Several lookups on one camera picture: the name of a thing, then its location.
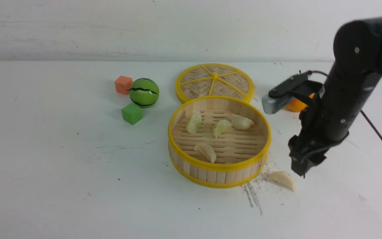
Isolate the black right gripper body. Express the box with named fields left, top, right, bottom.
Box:
left=288, top=18, right=382, bottom=158

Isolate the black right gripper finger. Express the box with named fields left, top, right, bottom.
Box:
left=291, top=156, right=306, bottom=174
left=302, top=156, right=326, bottom=177

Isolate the cream dumpling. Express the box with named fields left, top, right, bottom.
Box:
left=267, top=171, right=296, bottom=192
left=194, top=142, right=217, bottom=164

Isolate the white dumpling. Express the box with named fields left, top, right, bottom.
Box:
left=228, top=114, right=255, bottom=130

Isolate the greenish dumpling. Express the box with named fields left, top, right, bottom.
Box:
left=185, top=111, right=202, bottom=134
left=212, top=119, right=232, bottom=139

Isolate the greenish dumpling front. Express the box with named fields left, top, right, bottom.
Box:
left=185, top=111, right=202, bottom=134

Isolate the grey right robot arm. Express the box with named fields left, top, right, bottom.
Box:
left=288, top=18, right=382, bottom=176

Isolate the bamboo steamer tray yellow rim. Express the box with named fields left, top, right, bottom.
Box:
left=168, top=96, right=272, bottom=189

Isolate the woven bamboo steamer lid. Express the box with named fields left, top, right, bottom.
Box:
left=175, top=63, right=255, bottom=103

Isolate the orange toy pear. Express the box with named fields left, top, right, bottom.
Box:
left=285, top=97, right=308, bottom=113

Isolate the green toy watermelon ball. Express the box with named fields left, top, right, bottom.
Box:
left=129, top=78, right=159, bottom=108

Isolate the green foam cube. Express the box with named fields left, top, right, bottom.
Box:
left=121, top=103, right=143, bottom=125

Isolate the orange foam cube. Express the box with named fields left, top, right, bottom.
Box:
left=115, top=75, right=133, bottom=95

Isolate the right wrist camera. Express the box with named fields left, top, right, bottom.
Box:
left=261, top=71, right=323, bottom=115

